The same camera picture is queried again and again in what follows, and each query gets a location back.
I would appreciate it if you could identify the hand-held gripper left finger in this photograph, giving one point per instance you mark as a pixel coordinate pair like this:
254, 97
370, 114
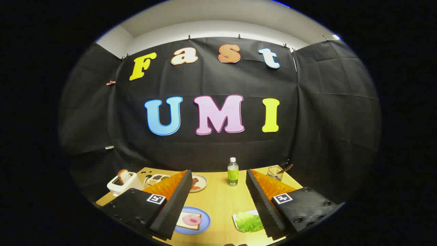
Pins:
174, 205

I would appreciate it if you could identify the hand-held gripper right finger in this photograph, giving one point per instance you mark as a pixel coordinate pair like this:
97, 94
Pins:
263, 205

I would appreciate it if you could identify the green lettuce leaf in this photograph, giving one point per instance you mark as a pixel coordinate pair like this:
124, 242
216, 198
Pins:
249, 222

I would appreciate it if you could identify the toasted white bread slice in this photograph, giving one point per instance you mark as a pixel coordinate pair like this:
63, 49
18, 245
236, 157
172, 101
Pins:
124, 176

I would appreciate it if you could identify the pink ham slice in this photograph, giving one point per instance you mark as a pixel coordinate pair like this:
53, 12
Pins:
192, 219

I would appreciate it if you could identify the small white square plate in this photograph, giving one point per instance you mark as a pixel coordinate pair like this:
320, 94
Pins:
235, 218

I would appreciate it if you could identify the red meat slice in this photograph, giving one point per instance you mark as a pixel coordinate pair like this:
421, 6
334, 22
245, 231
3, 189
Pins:
195, 181

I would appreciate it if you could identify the white divided seed tray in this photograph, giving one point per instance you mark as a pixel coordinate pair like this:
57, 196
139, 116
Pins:
155, 179

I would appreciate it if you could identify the blue round plate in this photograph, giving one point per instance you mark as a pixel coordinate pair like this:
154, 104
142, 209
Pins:
205, 226

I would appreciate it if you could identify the beige round plate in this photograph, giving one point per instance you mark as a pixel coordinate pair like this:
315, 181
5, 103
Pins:
202, 179

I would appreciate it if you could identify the green label water bottle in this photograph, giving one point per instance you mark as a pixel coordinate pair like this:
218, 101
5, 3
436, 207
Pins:
233, 174

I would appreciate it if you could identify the white toaster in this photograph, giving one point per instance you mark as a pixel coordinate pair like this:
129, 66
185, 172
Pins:
128, 187

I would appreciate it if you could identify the black backdrop cloth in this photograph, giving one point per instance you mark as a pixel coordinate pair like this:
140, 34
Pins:
205, 153

